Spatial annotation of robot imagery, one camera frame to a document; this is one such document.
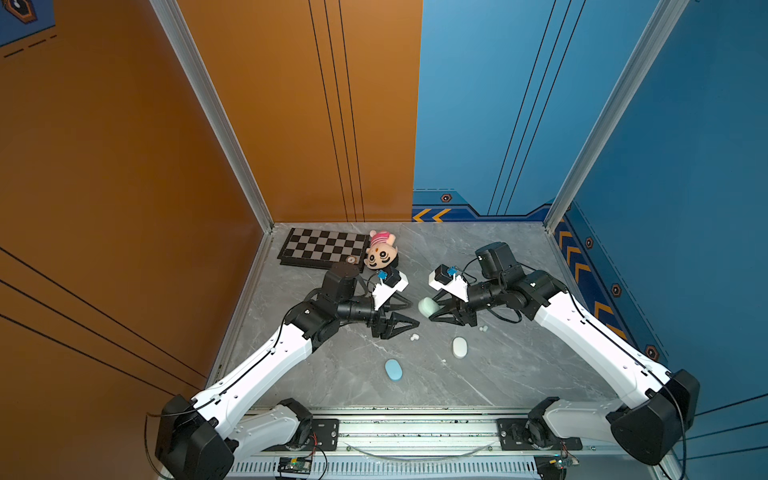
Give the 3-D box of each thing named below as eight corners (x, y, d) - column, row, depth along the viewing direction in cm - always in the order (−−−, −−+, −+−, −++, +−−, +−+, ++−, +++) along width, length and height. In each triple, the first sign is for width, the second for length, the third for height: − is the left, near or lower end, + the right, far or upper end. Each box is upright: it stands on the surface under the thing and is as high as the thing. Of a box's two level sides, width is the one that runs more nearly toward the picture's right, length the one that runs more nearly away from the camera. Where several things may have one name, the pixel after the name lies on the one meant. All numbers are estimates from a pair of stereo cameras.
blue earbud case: (392, 385, 83) (392, 382, 81) (381, 367, 86) (381, 364, 84) (405, 375, 85) (405, 373, 83) (394, 358, 88) (393, 355, 86)
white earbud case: (453, 359, 88) (454, 356, 86) (450, 339, 92) (451, 336, 90) (468, 359, 88) (469, 356, 86) (465, 339, 92) (466, 336, 90)
